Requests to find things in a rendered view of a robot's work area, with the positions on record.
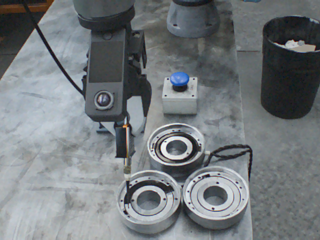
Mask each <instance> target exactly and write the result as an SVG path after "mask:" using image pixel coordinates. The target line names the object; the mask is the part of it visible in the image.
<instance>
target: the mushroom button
mask: <svg viewBox="0 0 320 240"><path fill-rule="evenodd" d="M189 80H190V79H189V76H188V75H187V74H186V73H183V72H177V73H174V74H172V75H171V77H170V82H171V83H172V85H174V86H177V87H179V88H181V87H183V86H184V85H187V84H188V82H189Z"/></svg>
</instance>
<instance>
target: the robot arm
mask: <svg viewBox="0 0 320 240"><path fill-rule="evenodd" d="M134 2H135V0H73V4H74V7H75V10H76V12H77V17H78V21H79V24H80V25H81V26H82V27H83V28H86V29H90V30H91V36H90V43H89V48H88V51H87V53H86V57H87V58H88V59H87V63H86V64H85V65H84V68H83V70H84V71H85V72H87V75H83V76H82V78H81V82H82V84H83V98H84V100H85V114H86V115H87V116H88V117H89V118H90V119H91V120H92V121H94V122H101V123H102V124H103V125H104V127H105V128H106V129H107V130H108V131H110V132H111V133H112V134H114V135H115V136H116V132H115V130H116V127H117V126H118V124H117V122H121V121H123V120H125V118H126V114H127V112H128V113H129V115H130V119H129V123H130V125H131V134H132V136H133V137H135V138H137V137H138V135H139V134H140V133H141V131H142V129H143V126H144V124H145V121H146V118H147V114H148V110H149V107H150V103H151V97H152V88H151V83H150V82H149V81H148V80H147V75H146V74H142V70H141V68H140V66H141V64H140V63H139V62H140V57H141V55H142V62H143V69H145V68H146V64H147V53H146V44H145V35H144V30H143V29H137V30H136V31H134V30H132V27H131V20H132V19H133V18H134V17H135V7H134ZM219 27H220V17H219V14H218V10H217V7H216V4H215V1H214V0H172V2H171V5H170V8H169V13H168V17H167V28H168V30H169V32H171V33H172V34H173V35H176V36H179V37H182V38H202V37H205V36H209V35H211V34H213V33H214V32H216V31H217V30H218V29H219ZM136 34H139V37H136V36H135V35H136Z"/></svg>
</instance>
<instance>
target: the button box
mask: <svg viewBox="0 0 320 240"><path fill-rule="evenodd" d="M189 79H190V80H189V82H188V84H187V85H184V86H183V87H181V88H179V87H177V86H174V85H172V83H171V82H170V78H165V80H164V85H163V92H162V107H163V114H197V96H198V84H197V78H189Z"/></svg>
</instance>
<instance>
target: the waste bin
mask: <svg viewBox="0 0 320 240"><path fill-rule="evenodd" d="M262 34H263V42H262V58H263V65H262V85H261V104H262V106H263V107H264V109H265V110H267V111H268V112H269V113H271V114H273V115H275V116H277V117H281V118H289V119H292V118H300V117H303V116H305V115H306V114H308V113H309V112H310V110H311V108H312V105H313V103H314V100H315V98H316V95H317V90H318V88H319V85H320V20H317V19H314V18H310V17H304V16H297V15H291V16H279V17H276V18H273V19H271V20H270V21H268V22H267V23H266V24H265V25H264V27H263V32H262ZM291 40H293V41H294V42H299V41H300V40H301V41H304V44H309V45H314V46H315V50H314V51H310V52H309V51H296V50H290V49H286V48H284V47H281V46H279V45H277V44H280V45H285V44H286V43H287V42H288V41H291ZM275 43H277V44H275Z"/></svg>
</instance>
